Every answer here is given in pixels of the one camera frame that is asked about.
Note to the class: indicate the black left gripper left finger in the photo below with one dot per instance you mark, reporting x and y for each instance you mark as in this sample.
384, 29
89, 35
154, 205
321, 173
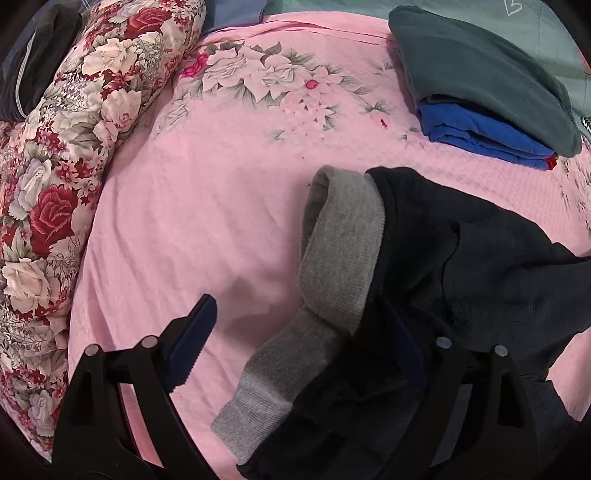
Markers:
93, 438

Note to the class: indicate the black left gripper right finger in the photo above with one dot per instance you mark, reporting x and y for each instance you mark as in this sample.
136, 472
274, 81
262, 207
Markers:
473, 419

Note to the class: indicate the black pants with grey cuffs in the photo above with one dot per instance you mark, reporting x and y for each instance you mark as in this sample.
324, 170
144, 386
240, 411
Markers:
384, 254

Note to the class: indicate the pink floral bed sheet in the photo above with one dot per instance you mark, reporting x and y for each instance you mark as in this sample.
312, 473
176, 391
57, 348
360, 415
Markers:
207, 194

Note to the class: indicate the red rose floral pillow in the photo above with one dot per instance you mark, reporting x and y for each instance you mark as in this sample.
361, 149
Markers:
52, 164

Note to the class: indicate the blue folded garment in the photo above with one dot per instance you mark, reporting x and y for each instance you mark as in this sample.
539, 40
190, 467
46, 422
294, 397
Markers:
473, 131

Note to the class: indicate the dark green folded garment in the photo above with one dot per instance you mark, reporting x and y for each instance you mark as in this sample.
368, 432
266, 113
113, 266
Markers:
446, 59

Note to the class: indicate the black bag with grey trim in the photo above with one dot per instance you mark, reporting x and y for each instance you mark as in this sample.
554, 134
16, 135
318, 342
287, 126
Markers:
36, 60

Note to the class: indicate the blue plaid pillowcase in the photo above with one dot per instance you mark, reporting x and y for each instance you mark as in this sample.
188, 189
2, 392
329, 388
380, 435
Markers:
222, 14

